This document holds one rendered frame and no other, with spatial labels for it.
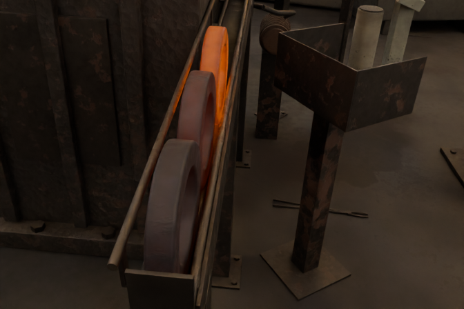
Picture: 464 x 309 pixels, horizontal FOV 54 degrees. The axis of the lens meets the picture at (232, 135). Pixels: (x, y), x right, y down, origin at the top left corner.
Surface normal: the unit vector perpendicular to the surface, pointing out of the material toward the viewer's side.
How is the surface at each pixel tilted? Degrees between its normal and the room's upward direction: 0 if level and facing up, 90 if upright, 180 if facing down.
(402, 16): 90
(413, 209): 0
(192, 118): 51
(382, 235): 1
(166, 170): 20
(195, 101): 34
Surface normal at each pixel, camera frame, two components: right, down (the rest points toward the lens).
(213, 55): -0.04, -0.25
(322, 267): 0.04, -0.86
